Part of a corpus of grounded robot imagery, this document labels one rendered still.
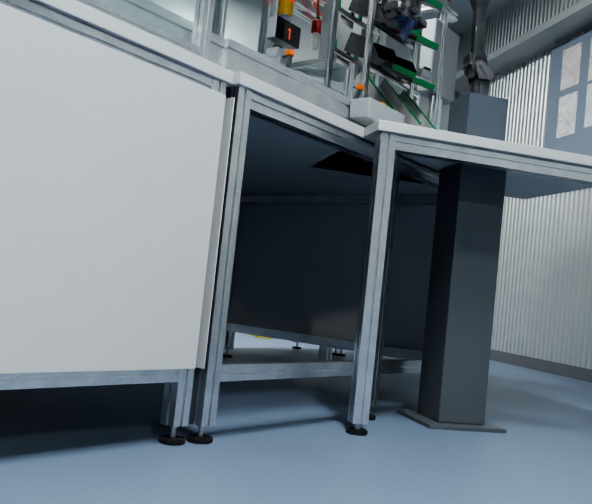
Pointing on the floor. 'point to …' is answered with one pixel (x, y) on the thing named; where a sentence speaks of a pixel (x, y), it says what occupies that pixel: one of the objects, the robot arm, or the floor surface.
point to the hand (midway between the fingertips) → (404, 30)
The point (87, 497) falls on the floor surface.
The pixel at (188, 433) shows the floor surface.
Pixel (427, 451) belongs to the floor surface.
